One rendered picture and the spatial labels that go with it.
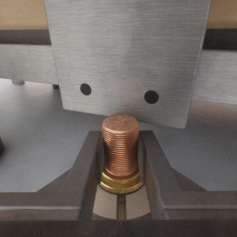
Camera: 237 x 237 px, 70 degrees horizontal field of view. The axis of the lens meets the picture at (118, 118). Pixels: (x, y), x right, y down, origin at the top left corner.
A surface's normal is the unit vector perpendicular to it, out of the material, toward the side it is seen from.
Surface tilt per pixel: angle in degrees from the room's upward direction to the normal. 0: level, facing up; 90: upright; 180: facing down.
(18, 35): 90
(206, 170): 180
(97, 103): 90
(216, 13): 90
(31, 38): 90
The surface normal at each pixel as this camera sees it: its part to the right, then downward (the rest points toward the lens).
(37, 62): -0.34, 0.46
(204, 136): -0.01, -0.88
